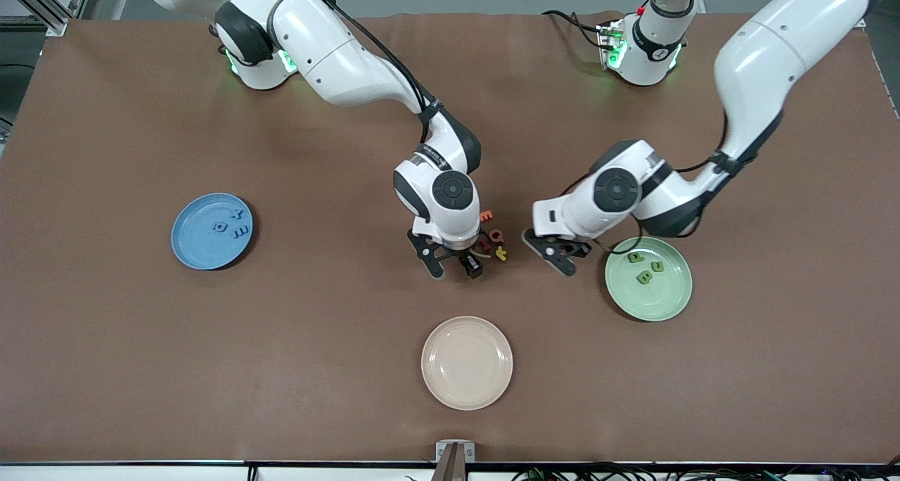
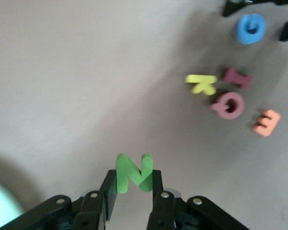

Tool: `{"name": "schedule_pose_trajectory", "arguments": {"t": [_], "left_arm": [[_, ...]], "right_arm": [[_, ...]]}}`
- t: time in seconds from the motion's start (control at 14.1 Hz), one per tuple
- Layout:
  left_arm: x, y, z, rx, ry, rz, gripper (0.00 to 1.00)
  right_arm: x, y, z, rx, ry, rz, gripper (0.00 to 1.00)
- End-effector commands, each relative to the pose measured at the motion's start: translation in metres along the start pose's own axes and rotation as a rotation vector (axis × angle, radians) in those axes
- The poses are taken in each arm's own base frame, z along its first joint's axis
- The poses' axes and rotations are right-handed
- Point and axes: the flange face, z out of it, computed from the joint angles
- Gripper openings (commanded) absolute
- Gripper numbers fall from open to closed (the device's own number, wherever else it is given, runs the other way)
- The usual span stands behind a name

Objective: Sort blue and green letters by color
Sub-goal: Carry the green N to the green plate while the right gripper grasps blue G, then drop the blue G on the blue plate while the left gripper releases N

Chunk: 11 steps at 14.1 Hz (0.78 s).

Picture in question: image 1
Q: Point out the white table edge rail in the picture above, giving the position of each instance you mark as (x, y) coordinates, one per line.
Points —
(105, 474)

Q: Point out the green foam letter P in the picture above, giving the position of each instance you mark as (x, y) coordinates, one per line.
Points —
(636, 257)

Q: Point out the green round plate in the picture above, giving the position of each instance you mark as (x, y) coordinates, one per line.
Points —
(661, 305)

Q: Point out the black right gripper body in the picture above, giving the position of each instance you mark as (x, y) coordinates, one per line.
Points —
(465, 255)

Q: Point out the beige round plate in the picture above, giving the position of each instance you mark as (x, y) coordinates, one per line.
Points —
(467, 363)

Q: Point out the green foam letter B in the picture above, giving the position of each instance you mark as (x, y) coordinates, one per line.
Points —
(644, 278)

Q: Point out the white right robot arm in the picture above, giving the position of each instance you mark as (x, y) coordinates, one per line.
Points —
(337, 52)

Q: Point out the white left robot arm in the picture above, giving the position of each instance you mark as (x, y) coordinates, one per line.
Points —
(766, 52)

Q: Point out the brown table cover mat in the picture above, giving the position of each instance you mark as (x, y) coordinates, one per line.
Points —
(351, 396)

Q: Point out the blue round plate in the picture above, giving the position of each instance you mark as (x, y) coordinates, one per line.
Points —
(204, 249)

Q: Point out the pink foam letter Q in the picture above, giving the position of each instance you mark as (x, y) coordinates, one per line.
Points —
(500, 240)

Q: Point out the grey arm base connector block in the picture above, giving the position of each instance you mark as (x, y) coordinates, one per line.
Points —
(610, 45)

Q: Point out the blue foam letter M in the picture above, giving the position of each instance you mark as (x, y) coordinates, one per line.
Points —
(240, 233)

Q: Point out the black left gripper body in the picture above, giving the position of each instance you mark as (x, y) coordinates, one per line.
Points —
(581, 246)

